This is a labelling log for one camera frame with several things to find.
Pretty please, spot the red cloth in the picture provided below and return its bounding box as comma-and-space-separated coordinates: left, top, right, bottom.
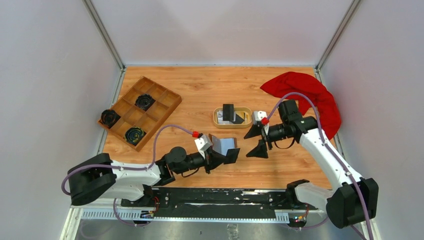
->
259, 71, 342, 140

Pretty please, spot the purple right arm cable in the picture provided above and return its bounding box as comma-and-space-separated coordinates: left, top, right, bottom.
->
266, 92, 375, 240

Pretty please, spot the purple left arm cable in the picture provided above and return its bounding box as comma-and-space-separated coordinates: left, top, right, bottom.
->
60, 124, 200, 228

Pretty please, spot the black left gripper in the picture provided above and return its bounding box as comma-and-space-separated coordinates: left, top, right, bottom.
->
174, 147, 229, 175

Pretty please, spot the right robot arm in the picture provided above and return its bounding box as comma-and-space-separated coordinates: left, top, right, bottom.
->
245, 99, 379, 229

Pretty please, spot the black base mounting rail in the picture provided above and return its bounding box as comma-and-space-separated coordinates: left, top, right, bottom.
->
117, 187, 315, 219

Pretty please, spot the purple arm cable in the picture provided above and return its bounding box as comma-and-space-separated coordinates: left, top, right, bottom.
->
60, 124, 200, 228
266, 92, 375, 240

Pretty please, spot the brown leather card holder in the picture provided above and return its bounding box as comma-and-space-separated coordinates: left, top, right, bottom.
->
208, 134, 237, 156

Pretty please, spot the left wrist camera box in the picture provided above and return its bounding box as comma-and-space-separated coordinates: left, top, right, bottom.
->
194, 134, 213, 159

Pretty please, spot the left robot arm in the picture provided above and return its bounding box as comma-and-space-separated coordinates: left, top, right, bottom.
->
68, 146, 240, 207

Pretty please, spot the black coiled cable roll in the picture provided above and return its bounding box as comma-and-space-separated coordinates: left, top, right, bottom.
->
134, 94, 156, 112
125, 127, 147, 147
100, 109, 121, 129

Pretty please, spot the wooden compartment tray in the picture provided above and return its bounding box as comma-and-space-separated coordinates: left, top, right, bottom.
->
97, 76, 182, 152

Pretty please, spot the beige oval tray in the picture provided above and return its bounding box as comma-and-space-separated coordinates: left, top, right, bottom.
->
212, 106, 253, 129

